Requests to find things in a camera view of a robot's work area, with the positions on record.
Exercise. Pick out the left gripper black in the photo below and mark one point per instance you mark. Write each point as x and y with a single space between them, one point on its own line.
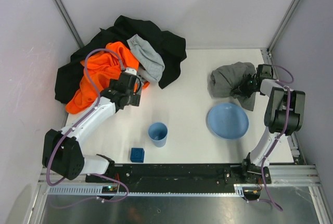
137 95

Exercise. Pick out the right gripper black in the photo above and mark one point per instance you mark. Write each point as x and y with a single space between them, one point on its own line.
244 87

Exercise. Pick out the dark grey cloth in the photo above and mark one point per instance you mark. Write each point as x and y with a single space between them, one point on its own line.
223 80

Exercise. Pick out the orange cloth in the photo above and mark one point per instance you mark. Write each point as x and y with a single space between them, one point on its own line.
102 67

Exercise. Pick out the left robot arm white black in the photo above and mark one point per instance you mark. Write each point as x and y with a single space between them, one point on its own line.
62 152

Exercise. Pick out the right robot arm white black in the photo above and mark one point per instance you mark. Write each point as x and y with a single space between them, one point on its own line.
283 116

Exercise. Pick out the light grey cloth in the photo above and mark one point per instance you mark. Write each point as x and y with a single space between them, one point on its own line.
151 65

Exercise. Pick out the black cloth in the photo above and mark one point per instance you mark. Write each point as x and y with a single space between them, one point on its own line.
171 47

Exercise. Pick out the blue plastic bowl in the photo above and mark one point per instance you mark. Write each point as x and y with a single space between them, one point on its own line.
228 121

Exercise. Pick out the blue plastic cup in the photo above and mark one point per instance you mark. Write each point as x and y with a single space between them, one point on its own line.
158 133

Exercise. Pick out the blue cube block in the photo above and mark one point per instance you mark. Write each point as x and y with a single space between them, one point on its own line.
137 155

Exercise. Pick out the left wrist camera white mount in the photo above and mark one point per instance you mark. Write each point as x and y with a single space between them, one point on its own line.
131 71

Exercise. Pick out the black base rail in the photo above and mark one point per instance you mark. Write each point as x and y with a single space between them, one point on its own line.
181 178

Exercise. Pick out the right aluminium frame post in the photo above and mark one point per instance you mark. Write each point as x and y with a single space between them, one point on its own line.
283 24

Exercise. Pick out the aluminium frame post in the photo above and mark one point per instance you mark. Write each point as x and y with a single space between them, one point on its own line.
68 22
283 24

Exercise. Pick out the left aluminium frame post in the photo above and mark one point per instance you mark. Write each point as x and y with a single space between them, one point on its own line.
68 22

